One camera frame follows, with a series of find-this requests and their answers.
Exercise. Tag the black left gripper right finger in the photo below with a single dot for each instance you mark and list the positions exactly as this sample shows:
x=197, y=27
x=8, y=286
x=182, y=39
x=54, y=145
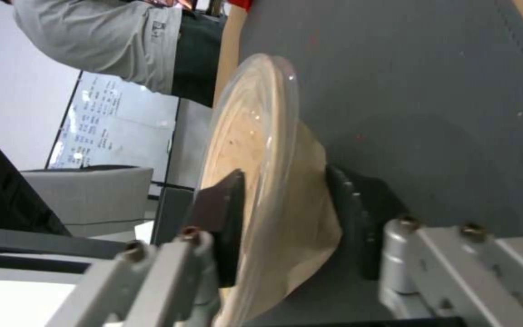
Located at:
x=425, y=265

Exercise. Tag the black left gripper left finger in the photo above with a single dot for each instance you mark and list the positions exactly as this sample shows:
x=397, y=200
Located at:
x=207, y=218

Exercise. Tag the grey upholstered chair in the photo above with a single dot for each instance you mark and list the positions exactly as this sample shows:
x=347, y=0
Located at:
x=98, y=201

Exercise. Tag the whiteboard with writing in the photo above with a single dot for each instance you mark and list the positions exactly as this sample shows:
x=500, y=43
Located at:
x=107, y=126

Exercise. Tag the grey desk mat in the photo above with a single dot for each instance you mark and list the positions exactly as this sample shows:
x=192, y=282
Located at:
x=425, y=102

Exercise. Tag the person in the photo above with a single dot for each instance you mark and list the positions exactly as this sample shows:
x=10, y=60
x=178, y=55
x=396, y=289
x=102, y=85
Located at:
x=121, y=41

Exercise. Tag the black monitor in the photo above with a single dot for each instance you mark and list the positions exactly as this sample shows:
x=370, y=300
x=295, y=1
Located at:
x=7, y=201

